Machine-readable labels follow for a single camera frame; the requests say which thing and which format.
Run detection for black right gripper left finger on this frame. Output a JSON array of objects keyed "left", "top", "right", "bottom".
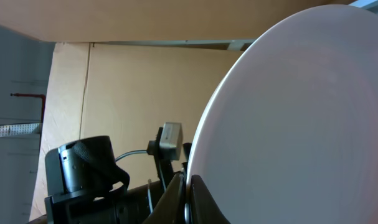
[{"left": 143, "top": 173, "right": 186, "bottom": 224}]

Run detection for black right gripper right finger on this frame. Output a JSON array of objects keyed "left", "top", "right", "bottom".
[{"left": 188, "top": 175, "right": 230, "bottom": 224}]

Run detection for large white plate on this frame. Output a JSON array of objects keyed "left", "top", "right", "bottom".
[{"left": 188, "top": 4, "right": 378, "bottom": 223}]

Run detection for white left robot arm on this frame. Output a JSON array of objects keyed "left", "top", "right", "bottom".
[{"left": 33, "top": 136, "right": 172, "bottom": 224}]

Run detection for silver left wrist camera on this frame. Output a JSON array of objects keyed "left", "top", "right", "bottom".
[{"left": 159, "top": 122, "right": 183, "bottom": 161}]

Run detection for red wall pipe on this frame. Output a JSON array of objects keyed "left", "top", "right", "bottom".
[{"left": 10, "top": 93, "right": 46, "bottom": 123}]

